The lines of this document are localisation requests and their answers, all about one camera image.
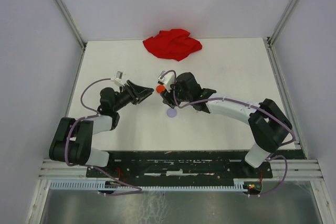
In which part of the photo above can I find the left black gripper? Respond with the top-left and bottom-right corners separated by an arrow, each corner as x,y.
113,80 -> 154,112

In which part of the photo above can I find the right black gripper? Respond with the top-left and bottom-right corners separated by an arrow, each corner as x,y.
160,79 -> 192,109

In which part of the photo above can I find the orange earbud charging case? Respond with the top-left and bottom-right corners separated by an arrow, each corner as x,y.
156,85 -> 165,94

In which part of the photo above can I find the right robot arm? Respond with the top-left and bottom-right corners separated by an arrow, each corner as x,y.
158,70 -> 293,177

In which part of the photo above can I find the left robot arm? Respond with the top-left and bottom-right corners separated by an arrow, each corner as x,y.
49,80 -> 154,177

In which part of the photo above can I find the purple earbud charging case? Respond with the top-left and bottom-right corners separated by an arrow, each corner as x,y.
166,108 -> 177,118

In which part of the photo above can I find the red crumpled cloth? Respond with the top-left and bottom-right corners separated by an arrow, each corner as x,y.
143,28 -> 203,61

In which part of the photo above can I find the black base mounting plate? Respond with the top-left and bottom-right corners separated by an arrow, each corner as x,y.
56,150 -> 307,183

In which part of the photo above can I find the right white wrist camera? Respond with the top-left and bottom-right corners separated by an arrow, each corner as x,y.
158,70 -> 175,90

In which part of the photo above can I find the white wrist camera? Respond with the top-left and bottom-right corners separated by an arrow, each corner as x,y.
158,70 -> 175,90
111,71 -> 124,87

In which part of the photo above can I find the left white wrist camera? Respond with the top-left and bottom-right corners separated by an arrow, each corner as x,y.
111,71 -> 124,87

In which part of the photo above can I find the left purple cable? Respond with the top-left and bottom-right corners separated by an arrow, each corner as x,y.
64,77 -> 143,197

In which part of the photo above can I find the white slotted cable duct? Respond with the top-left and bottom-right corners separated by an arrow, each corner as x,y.
49,179 -> 250,193

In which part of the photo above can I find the left aluminium frame post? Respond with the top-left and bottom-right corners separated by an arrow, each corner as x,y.
54,0 -> 86,48

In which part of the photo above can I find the aluminium frame post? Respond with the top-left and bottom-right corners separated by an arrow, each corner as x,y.
54,0 -> 86,48
267,0 -> 300,47

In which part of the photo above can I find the aluminium front frame rail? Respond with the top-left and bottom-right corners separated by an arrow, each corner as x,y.
38,159 -> 324,182

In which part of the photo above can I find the right aluminium frame post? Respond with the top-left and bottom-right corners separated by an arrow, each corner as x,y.
267,0 -> 300,47

